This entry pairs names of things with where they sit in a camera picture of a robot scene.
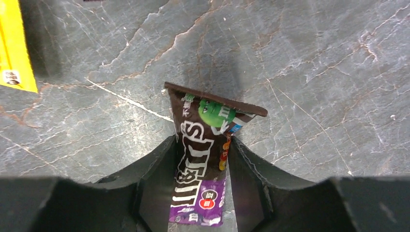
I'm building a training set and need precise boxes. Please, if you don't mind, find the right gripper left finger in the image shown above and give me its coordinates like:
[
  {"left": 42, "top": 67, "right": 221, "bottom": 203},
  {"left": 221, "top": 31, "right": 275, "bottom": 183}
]
[{"left": 0, "top": 136, "right": 176, "bottom": 232}]

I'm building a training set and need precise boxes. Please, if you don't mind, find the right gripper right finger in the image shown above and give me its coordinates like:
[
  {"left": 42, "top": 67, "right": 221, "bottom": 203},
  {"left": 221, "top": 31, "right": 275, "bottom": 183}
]
[{"left": 228, "top": 137, "right": 410, "bottom": 232}]

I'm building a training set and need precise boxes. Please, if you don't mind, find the purple m&m bag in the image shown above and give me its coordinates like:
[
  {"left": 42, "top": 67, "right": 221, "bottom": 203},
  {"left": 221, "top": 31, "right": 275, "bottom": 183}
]
[{"left": 164, "top": 82, "right": 267, "bottom": 227}]

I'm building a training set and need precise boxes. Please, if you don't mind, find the yellow m&m bag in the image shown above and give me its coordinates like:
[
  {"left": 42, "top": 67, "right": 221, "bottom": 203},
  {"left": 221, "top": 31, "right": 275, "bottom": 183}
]
[{"left": 0, "top": 0, "right": 38, "bottom": 93}]

